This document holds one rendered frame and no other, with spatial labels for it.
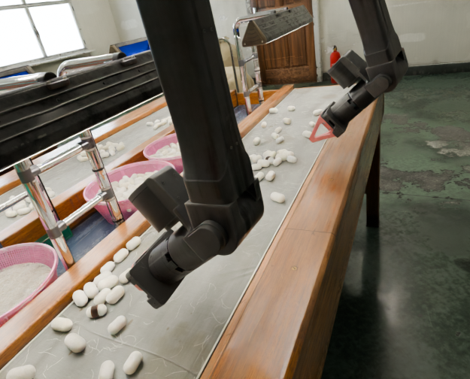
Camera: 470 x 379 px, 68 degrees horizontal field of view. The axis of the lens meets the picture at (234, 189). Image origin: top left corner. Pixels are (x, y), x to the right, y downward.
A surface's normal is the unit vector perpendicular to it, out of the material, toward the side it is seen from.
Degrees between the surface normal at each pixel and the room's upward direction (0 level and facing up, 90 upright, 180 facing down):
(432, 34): 90
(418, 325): 0
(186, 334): 0
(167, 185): 47
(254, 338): 0
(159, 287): 52
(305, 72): 90
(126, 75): 58
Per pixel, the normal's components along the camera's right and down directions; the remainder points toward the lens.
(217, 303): -0.18, -0.87
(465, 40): -0.50, 0.47
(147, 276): 0.60, -0.49
